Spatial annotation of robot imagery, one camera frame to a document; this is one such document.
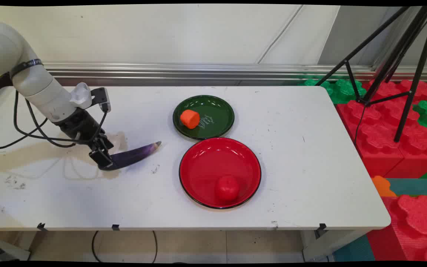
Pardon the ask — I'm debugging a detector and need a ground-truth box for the orange toy fruit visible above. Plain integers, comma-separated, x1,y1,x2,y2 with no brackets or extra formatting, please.
180,109,201,129

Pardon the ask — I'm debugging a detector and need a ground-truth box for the black floor cable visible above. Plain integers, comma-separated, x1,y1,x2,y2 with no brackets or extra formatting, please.
92,231,158,263

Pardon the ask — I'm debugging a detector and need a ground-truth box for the white table leg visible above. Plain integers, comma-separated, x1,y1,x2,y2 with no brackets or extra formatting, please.
302,229,370,262

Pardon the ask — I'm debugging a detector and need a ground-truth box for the purple toy eggplant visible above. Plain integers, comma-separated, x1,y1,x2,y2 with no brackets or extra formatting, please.
102,141,162,171

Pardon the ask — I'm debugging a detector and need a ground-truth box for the dark green round plate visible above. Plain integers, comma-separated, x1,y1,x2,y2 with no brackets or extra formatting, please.
172,95,235,140

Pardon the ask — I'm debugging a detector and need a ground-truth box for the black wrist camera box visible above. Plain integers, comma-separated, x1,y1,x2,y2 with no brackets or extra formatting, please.
90,88,111,113

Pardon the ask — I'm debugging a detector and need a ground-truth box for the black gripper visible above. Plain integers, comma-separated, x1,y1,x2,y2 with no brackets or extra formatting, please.
54,109,115,171

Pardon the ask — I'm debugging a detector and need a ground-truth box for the red round plate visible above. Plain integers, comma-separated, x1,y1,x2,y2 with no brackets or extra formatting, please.
179,137,262,210

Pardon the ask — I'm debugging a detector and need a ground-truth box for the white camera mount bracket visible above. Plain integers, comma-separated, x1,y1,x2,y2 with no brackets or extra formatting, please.
70,82,92,109

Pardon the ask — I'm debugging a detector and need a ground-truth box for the large red foam block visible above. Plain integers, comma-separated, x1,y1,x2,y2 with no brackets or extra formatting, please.
336,79,427,179
365,194,427,262

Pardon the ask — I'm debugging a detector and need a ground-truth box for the teal foam mat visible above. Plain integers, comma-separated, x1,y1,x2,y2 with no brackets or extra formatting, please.
386,178,427,197

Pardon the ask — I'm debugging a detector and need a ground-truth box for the aluminium wall rail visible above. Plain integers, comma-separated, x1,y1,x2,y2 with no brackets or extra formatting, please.
43,62,427,82

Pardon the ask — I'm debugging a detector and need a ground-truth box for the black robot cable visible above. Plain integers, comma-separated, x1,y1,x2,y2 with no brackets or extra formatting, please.
0,88,109,149

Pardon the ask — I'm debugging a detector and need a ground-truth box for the orange foam piece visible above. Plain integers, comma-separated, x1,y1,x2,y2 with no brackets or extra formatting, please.
371,175,398,197

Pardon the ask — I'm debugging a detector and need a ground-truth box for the red toy tomato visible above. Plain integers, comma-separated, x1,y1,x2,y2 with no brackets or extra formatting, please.
214,175,241,202

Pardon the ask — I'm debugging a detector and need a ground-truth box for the black cable strap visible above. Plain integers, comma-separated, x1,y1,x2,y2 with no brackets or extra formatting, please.
10,59,44,79

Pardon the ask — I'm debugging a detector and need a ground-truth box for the black camera tripod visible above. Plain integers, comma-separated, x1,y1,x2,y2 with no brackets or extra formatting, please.
315,6,427,143

